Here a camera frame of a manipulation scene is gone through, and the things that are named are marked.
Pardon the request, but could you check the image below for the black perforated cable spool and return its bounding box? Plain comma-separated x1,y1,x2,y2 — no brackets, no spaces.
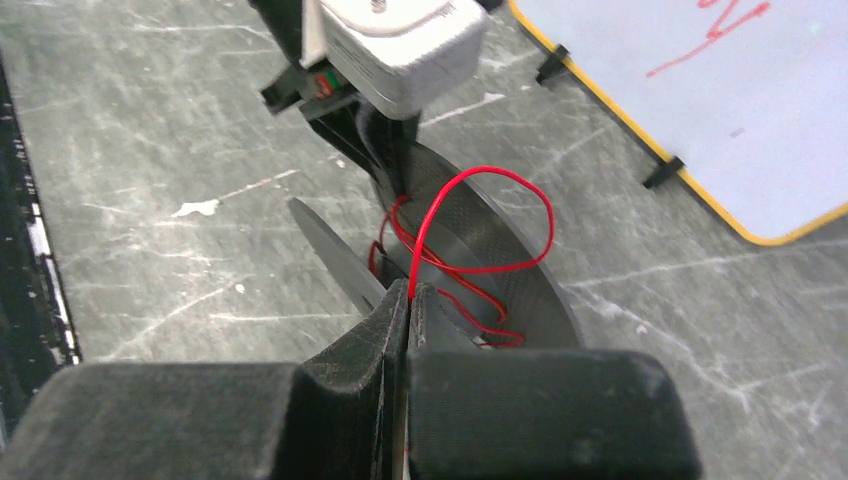
288,142,584,348

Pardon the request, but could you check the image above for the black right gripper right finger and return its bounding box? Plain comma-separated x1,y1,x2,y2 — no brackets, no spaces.
407,285,703,479

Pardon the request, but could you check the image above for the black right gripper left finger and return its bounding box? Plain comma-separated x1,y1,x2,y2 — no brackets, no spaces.
1,281,409,479

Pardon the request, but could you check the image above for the yellow framed whiteboard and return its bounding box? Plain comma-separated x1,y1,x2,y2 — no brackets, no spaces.
509,1,847,246

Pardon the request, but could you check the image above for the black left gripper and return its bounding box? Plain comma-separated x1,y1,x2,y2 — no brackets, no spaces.
249,0,421,198

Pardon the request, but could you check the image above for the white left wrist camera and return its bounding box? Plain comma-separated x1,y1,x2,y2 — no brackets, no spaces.
300,0,489,120

